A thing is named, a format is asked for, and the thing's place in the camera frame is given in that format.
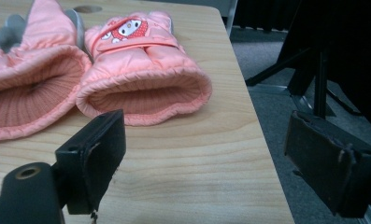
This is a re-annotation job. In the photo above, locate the black tripod stand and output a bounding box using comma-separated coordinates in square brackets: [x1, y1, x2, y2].
[245, 46, 364, 119]
[235, 0, 371, 136]

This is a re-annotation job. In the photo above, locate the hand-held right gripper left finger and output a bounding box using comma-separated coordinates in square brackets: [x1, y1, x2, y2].
[54, 108, 127, 216]

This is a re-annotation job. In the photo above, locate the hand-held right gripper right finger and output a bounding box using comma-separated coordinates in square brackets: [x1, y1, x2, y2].
[283, 110, 371, 219]

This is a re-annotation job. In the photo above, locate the pink winter glove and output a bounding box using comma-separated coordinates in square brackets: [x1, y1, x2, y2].
[0, 0, 93, 142]
[75, 10, 213, 127]

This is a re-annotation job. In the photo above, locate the white metal post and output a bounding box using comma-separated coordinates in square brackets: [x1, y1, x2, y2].
[224, 0, 239, 37]

